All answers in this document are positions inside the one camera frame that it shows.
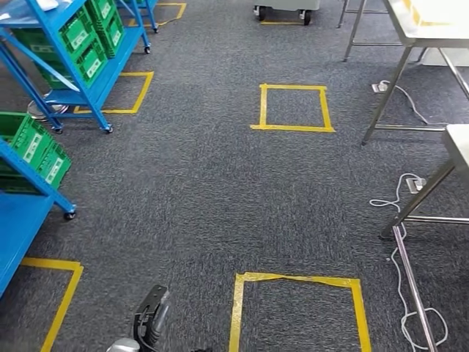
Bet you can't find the white floor cable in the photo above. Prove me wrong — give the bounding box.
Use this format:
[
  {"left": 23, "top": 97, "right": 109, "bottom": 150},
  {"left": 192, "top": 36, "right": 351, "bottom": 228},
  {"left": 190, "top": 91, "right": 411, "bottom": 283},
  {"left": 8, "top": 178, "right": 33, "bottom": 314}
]
[
  {"left": 387, "top": 222, "right": 449, "bottom": 352},
  {"left": 369, "top": 172, "right": 422, "bottom": 213},
  {"left": 379, "top": 79, "right": 449, "bottom": 127}
]

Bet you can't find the grey wheeled cart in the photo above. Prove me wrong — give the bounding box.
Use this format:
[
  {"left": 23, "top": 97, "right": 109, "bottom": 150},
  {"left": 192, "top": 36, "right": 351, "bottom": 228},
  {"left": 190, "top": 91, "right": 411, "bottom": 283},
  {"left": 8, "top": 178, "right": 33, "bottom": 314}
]
[{"left": 253, "top": 0, "right": 320, "bottom": 26}]

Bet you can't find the yellow table tape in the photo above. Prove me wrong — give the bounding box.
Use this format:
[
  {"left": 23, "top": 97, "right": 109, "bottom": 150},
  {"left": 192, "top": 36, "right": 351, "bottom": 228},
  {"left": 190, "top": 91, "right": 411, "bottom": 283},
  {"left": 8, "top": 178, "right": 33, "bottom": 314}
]
[{"left": 402, "top": 0, "right": 453, "bottom": 28}]

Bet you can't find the silver round floor base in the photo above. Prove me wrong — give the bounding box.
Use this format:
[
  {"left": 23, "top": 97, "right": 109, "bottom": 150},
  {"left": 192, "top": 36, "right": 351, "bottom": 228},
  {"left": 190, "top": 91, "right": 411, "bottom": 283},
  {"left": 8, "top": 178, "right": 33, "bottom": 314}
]
[{"left": 26, "top": 91, "right": 69, "bottom": 122}]

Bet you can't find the steel table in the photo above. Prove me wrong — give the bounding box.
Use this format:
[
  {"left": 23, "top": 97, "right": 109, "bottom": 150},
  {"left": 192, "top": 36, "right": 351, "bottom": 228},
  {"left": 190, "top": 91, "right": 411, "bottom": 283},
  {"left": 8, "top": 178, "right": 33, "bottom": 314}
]
[{"left": 336, "top": 0, "right": 469, "bottom": 147}]

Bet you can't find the blue metal shelf rack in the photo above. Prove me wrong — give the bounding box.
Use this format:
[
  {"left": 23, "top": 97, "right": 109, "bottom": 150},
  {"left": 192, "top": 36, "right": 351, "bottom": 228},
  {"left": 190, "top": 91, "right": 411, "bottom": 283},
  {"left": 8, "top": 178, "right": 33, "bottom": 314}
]
[
  {"left": 0, "top": 0, "right": 152, "bottom": 134},
  {"left": 0, "top": 137, "right": 78, "bottom": 298},
  {"left": 116, "top": 0, "right": 160, "bottom": 34}
]

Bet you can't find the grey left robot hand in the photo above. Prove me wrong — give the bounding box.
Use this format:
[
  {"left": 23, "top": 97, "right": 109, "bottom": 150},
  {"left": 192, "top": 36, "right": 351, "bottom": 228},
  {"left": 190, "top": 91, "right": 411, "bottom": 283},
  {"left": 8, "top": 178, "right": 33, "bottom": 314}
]
[{"left": 133, "top": 285, "right": 172, "bottom": 352}]

